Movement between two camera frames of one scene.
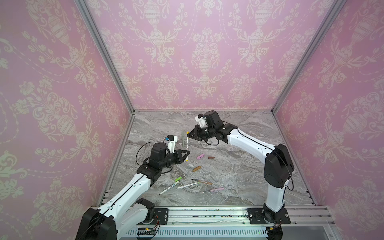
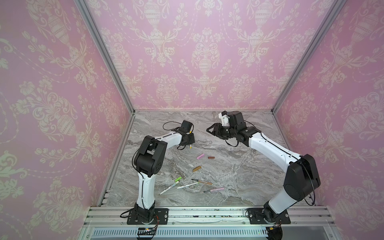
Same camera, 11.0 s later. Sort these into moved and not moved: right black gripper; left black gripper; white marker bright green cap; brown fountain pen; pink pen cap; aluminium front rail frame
Moved: left black gripper; right black gripper
Not moved: white marker bright green cap; pink pen cap; brown fountain pen; aluminium front rail frame
